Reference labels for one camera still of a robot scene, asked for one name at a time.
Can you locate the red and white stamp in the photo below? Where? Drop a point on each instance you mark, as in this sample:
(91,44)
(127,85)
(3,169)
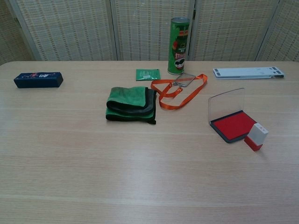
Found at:
(256,137)

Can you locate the red ink pad with lid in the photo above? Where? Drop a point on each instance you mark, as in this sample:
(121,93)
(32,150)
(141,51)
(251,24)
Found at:
(231,124)

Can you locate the green folded microfiber cloth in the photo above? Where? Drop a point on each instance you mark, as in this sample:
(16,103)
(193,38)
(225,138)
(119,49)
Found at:
(127,102)

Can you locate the green foil packet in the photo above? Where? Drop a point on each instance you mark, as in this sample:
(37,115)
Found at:
(148,74)

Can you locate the clear badge holder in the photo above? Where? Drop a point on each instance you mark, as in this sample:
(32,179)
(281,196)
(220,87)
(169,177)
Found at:
(185,80)

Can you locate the green chips can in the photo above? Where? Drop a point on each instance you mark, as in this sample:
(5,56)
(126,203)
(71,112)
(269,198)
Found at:
(178,46)

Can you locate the white folding stand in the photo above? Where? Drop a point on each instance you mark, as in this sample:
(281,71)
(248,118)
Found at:
(247,72)

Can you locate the woven folding screen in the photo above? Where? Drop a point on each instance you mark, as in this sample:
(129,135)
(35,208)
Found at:
(70,30)

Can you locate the dark blue rectangular box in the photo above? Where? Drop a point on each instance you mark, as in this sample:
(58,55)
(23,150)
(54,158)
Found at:
(38,79)

